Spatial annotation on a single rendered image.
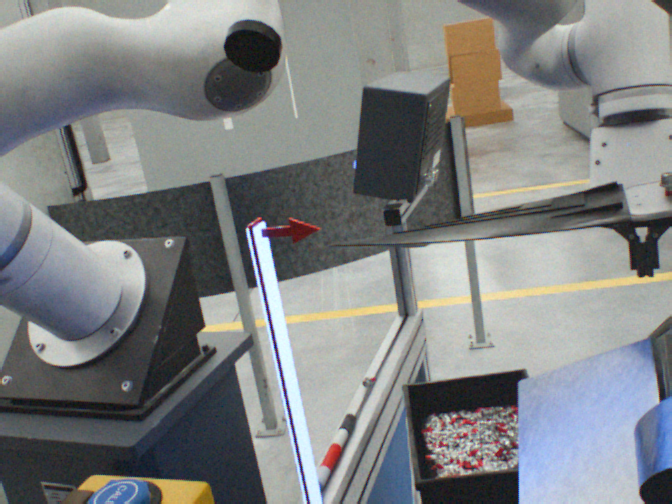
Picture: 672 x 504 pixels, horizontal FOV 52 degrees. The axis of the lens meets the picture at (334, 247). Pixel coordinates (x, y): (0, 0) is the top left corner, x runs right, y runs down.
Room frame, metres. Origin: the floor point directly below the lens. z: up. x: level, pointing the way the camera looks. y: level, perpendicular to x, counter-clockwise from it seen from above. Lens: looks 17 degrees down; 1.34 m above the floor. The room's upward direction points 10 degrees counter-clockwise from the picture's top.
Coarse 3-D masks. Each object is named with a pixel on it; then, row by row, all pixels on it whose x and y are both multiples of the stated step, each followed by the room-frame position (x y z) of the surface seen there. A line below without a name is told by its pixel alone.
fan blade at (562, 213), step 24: (576, 192) 0.56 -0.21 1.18; (600, 192) 0.54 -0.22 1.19; (624, 192) 0.52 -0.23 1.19; (480, 216) 0.55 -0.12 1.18; (504, 216) 0.53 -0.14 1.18; (528, 216) 0.51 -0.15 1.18; (552, 216) 0.50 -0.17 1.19; (576, 216) 0.49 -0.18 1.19; (600, 216) 0.48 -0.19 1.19; (624, 216) 0.47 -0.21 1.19; (360, 240) 0.53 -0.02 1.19; (384, 240) 0.51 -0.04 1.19; (408, 240) 0.50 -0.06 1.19; (432, 240) 0.49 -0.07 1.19; (456, 240) 0.48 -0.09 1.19
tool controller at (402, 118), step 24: (408, 72) 1.39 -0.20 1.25; (384, 96) 1.16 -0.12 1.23; (408, 96) 1.15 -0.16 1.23; (432, 96) 1.19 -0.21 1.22; (360, 120) 1.18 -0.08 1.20; (384, 120) 1.16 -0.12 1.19; (408, 120) 1.15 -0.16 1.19; (432, 120) 1.19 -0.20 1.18; (360, 144) 1.18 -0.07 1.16; (384, 144) 1.16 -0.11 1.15; (408, 144) 1.15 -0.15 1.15; (432, 144) 1.25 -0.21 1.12; (360, 168) 1.18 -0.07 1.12; (384, 168) 1.17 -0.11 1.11; (408, 168) 1.15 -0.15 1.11; (432, 168) 1.22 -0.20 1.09; (360, 192) 1.18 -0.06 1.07; (384, 192) 1.17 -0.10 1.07; (408, 192) 1.15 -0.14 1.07
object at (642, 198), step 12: (660, 180) 0.54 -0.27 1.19; (636, 192) 0.53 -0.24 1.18; (648, 192) 0.52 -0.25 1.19; (660, 192) 0.51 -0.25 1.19; (636, 204) 0.50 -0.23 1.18; (648, 204) 0.49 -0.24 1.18; (660, 204) 0.48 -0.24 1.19; (636, 216) 0.47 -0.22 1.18; (648, 216) 0.46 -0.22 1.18; (660, 216) 0.46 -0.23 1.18
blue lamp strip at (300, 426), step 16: (256, 240) 0.61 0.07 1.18; (272, 272) 0.63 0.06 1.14; (272, 288) 0.62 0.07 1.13; (272, 304) 0.61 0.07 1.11; (288, 352) 0.62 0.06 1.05; (288, 368) 0.62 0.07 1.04; (288, 384) 0.61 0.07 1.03; (304, 432) 0.62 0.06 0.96; (304, 448) 0.62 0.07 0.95; (304, 464) 0.61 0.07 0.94; (320, 496) 0.63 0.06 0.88
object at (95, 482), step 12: (96, 480) 0.43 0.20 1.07; (108, 480) 0.43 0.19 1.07; (144, 480) 0.42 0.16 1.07; (156, 480) 0.42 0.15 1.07; (168, 480) 0.42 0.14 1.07; (180, 480) 0.41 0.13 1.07; (156, 492) 0.40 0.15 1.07; (168, 492) 0.40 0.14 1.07; (180, 492) 0.40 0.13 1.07; (192, 492) 0.40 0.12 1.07; (204, 492) 0.40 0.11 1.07
